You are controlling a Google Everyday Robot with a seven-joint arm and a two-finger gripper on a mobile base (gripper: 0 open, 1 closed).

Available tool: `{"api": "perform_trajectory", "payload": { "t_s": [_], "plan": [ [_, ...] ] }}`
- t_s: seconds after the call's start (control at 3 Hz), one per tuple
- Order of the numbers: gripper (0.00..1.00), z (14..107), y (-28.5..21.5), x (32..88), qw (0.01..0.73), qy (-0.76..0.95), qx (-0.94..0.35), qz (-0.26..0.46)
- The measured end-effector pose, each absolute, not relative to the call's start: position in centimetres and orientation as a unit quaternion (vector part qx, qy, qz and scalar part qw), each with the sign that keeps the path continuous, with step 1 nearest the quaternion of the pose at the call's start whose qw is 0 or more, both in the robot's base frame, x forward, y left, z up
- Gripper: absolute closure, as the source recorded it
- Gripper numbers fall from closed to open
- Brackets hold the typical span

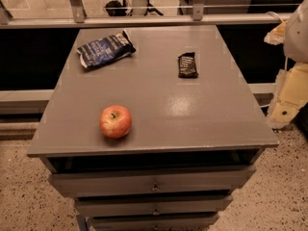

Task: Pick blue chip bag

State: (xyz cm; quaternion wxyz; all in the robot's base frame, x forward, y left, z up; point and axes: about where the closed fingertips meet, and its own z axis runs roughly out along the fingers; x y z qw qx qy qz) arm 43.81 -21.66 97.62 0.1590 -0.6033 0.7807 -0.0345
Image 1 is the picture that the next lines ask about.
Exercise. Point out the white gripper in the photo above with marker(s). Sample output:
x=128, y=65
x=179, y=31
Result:
x=297, y=36

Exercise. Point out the blue chip bag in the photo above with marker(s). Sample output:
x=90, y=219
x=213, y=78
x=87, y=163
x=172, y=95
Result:
x=105, y=50

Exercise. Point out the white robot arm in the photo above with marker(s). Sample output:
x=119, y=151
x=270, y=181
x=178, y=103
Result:
x=295, y=45

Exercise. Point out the black snack bar wrapper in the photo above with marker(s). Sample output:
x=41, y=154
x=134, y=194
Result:
x=187, y=66

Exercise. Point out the grey drawer cabinet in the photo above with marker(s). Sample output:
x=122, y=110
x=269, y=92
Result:
x=209, y=121

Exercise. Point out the top grey drawer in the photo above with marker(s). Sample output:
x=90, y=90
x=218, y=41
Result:
x=164, y=180

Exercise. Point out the grey drawer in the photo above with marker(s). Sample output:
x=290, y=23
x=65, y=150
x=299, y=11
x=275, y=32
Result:
x=154, y=223
x=153, y=206
x=164, y=180

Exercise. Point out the black object behind railing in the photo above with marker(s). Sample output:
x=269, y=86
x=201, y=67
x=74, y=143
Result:
x=116, y=8

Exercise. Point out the red apple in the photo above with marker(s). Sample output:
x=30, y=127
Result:
x=115, y=122

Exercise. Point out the metal railing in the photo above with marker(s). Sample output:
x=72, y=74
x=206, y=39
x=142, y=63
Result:
x=30, y=14

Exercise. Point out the bottom grey drawer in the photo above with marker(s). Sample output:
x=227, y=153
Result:
x=154, y=223

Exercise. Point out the middle grey drawer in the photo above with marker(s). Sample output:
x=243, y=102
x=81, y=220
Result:
x=153, y=206

